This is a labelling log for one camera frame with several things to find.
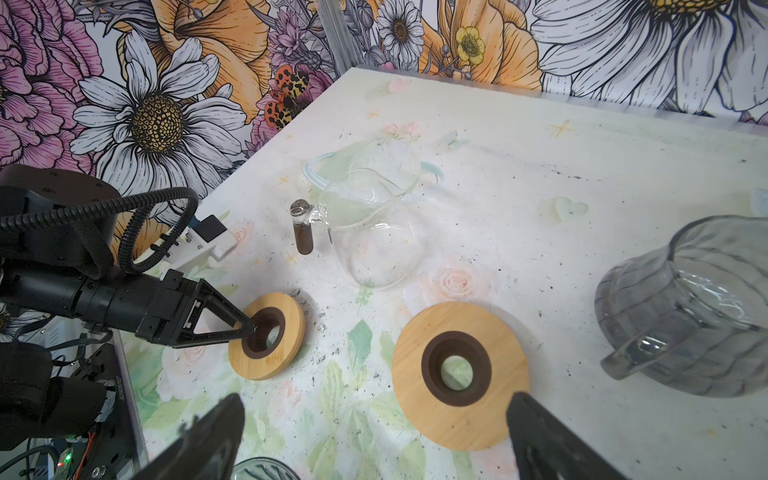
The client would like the grey glass dripper cone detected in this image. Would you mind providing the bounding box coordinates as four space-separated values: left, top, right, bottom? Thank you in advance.
231 457 300 480

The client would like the wooden dripper ring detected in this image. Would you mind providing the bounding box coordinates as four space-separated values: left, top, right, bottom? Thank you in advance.
227 292 307 382
391 301 532 452

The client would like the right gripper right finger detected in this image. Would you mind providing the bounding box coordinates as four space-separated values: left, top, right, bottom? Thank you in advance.
506 392 624 479

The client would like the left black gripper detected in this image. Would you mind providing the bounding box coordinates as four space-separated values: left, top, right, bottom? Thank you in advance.
77 271 255 349

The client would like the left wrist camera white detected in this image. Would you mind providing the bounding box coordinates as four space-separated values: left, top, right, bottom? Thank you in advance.
166 215 238 272

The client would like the clear glass carafe brown handle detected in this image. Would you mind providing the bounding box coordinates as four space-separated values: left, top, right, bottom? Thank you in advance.
289 136 444 289

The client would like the smoked grey glass carafe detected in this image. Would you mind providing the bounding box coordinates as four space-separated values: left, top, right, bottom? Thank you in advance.
594 215 767 398

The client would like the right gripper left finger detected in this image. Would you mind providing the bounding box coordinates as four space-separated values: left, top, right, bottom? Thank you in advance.
133 393 245 480

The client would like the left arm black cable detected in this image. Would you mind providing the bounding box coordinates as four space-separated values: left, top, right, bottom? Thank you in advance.
0 187 200 276

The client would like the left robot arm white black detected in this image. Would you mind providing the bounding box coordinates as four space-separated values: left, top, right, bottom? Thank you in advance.
1 164 255 451

